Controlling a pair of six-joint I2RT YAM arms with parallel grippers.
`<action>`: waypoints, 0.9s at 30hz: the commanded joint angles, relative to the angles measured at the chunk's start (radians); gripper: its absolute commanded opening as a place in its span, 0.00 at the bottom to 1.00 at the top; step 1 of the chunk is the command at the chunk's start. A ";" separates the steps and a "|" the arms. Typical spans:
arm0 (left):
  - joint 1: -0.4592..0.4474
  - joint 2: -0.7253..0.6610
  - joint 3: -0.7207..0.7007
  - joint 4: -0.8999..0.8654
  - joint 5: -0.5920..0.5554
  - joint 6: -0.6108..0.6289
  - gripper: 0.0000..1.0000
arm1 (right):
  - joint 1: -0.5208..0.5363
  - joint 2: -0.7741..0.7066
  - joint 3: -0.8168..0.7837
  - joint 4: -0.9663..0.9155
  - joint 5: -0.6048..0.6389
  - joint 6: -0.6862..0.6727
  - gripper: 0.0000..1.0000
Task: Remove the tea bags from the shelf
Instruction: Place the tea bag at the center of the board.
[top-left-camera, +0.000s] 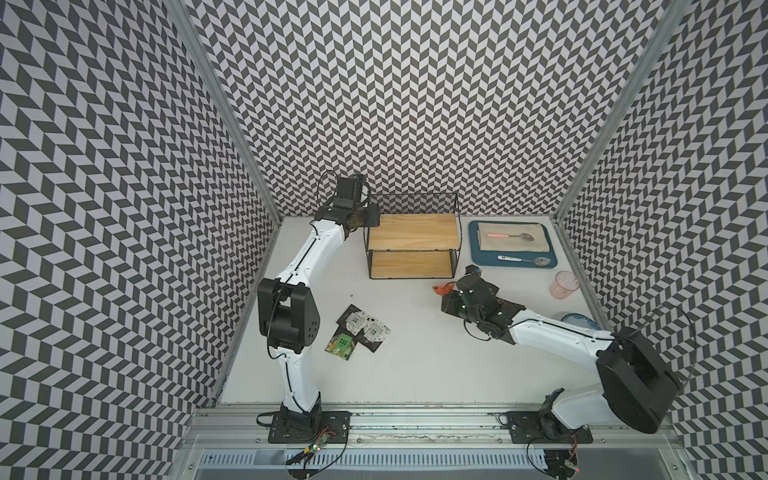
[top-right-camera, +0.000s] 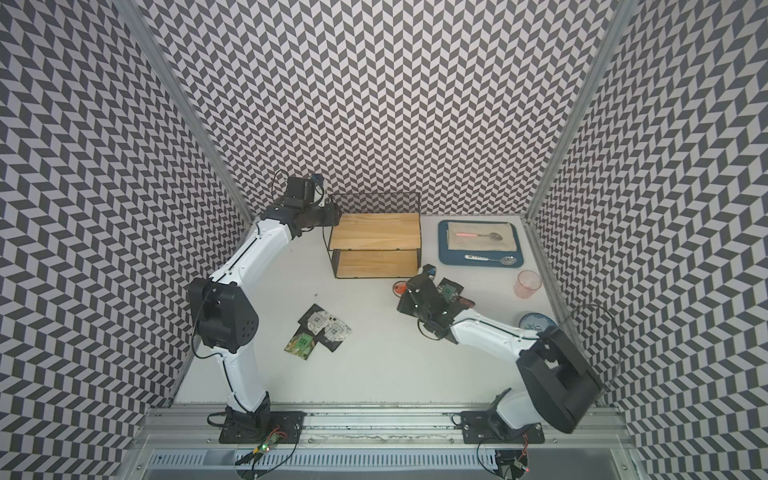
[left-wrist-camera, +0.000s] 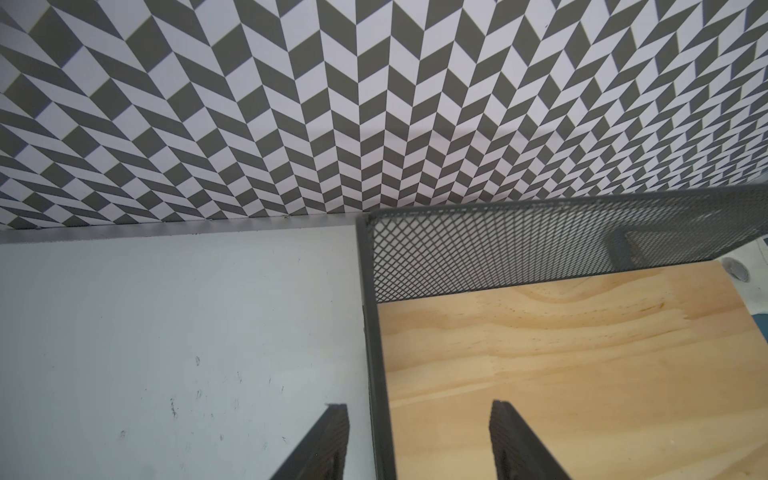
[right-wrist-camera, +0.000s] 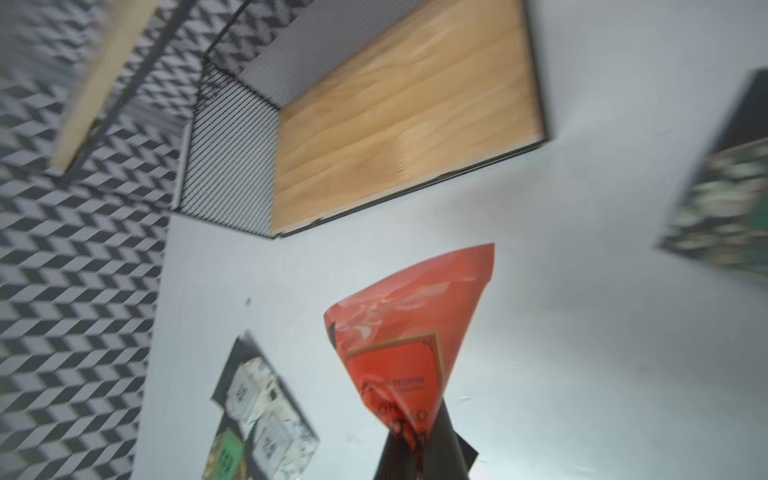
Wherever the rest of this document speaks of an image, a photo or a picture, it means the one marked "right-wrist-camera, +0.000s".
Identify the black wire wooden shelf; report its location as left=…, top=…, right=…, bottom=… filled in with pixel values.
left=67, top=1, right=549, bottom=238

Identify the green tea bag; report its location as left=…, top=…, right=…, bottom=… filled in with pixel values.
left=202, top=428, right=248, bottom=480
left=659, top=68, right=767, bottom=281

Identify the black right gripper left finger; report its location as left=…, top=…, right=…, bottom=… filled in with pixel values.
left=373, top=433, right=419, bottom=480

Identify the red tea bag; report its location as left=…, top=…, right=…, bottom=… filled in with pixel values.
left=324, top=243, right=495, bottom=450

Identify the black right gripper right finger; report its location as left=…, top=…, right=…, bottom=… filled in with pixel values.
left=419, top=401, right=479, bottom=480

